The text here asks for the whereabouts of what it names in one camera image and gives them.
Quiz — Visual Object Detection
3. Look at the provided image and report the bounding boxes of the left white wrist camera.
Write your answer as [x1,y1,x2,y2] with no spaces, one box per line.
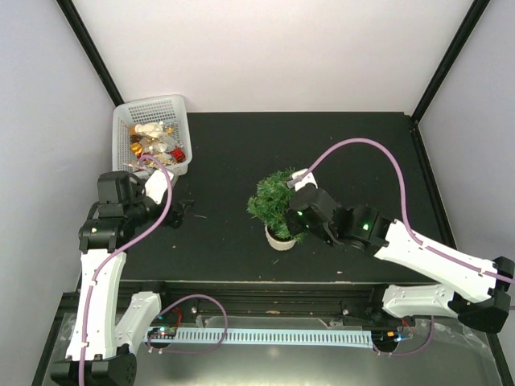
[145,170,168,205]

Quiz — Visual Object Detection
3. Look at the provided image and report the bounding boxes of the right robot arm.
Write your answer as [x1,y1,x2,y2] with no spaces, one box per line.
[285,183,514,334]

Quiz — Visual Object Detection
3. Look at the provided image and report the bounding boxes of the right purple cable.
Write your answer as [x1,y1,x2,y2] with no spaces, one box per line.
[291,138,515,358]

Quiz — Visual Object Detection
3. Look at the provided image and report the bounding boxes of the right black frame post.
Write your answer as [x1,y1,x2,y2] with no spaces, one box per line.
[411,0,490,125]

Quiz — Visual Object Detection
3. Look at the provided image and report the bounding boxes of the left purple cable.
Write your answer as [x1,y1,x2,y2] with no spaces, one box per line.
[78,154,230,386]

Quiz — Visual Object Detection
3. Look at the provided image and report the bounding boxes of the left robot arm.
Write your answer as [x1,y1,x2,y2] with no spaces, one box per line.
[51,170,192,385]

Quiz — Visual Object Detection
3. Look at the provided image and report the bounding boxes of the small green christmas tree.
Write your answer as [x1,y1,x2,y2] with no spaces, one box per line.
[247,168,306,252]

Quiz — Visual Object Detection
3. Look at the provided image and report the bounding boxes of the black frame post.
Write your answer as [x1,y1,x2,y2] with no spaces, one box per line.
[56,0,125,106]
[411,0,490,125]

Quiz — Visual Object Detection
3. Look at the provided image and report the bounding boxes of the red gift box ornament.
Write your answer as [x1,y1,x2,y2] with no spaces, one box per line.
[169,147,186,163]

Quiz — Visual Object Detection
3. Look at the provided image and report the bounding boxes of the white plastic basket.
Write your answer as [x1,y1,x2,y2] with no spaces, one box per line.
[112,94,192,179]

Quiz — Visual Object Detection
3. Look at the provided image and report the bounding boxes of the purple cable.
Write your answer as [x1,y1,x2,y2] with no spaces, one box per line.
[78,154,230,386]
[291,138,515,358]

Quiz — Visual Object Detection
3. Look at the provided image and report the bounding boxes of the light blue cable duct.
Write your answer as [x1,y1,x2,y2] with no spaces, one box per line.
[144,326,374,350]

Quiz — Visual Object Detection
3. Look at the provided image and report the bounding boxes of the gold merry christmas sign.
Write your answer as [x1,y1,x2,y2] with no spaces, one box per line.
[139,154,177,169]

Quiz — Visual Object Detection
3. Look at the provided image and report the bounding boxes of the wooden snowman ornament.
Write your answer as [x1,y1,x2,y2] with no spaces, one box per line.
[134,121,165,138]

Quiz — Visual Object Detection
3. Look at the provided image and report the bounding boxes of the left black frame post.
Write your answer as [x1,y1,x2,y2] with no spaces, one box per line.
[56,0,125,106]

